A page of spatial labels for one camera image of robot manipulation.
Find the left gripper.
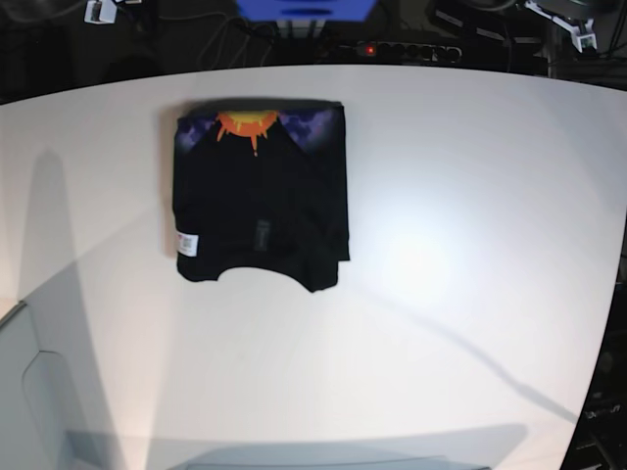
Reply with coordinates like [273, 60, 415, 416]
[523, 0, 596, 32]

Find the black T-shirt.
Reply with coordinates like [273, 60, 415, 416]
[172, 98, 350, 293]

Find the black power strip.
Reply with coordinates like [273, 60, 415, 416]
[322, 41, 463, 67]

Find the blue box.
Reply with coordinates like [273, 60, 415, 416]
[236, 0, 377, 22]

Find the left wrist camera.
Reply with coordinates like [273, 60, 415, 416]
[571, 26, 598, 53]

